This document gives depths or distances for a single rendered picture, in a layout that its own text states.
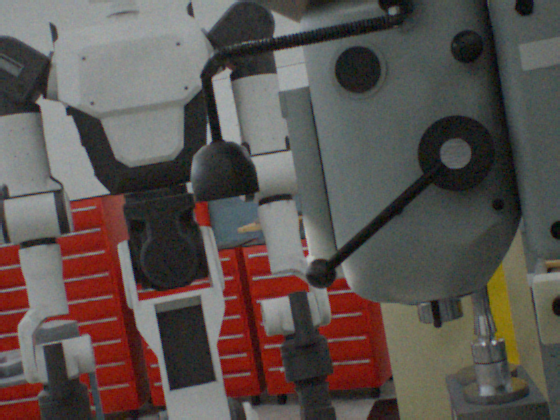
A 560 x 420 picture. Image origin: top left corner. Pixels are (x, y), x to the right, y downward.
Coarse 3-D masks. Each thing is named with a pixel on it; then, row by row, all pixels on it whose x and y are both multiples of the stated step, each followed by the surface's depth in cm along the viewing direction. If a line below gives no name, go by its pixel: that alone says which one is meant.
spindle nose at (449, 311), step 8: (440, 304) 101; (448, 304) 101; (456, 304) 101; (424, 312) 102; (440, 312) 101; (448, 312) 101; (456, 312) 101; (424, 320) 102; (432, 320) 101; (448, 320) 101
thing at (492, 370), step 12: (504, 348) 133; (480, 360) 133; (492, 360) 132; (504, 360) 133; (480, 372) 133; (492, 372) 132; (504, 372) 133; (480, 384) 134; (492, 384) 133; (504, 384) 133
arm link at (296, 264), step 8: (288, 256) 175; (296, 256) 176; (272, 264) 177; (280, 264) 175; (288, 264) 175; (296, 264) 175; (304, 264) 175; (272, 272) 177; (280, 272) 177; (288, 272) 180; (296, 272) 180; (304, 272) 175; (304, 280) 181; (312, 288) 177; (320, 296) 174; (320, 304) 174; (328, 304) 175; (320, 312) 174; (328, 312) 174; (328, 320) 175
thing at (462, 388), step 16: (464, 368) 148; (512, 368) 143; (448, 384) 146; (464, 384) 143; (512, 384) 134; (528, 384) 134; (464, 400) 135; (480, 400) 131; (496, 400) 131; (512, 400) 131; (528, 400) 130; (544, 400) 129; (464, 416) 129; (480, 416) 129; (496, 416) 129; (512, 416) 129; (528, 416) 129; (544, 416) 128
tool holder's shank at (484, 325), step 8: (472, 296) 134; (480, 296) 133; (488, 296) 134; (472, 304) 134; (480, 304) 133; (488, 304) 133; (480, 312) 133; (488, 312) 133; (480, 320) 133; (488, 320) 133; (480, 328) 133; (488, 328) 133; (496, 328) 134; (480, 336) 134; (488, 336) 133
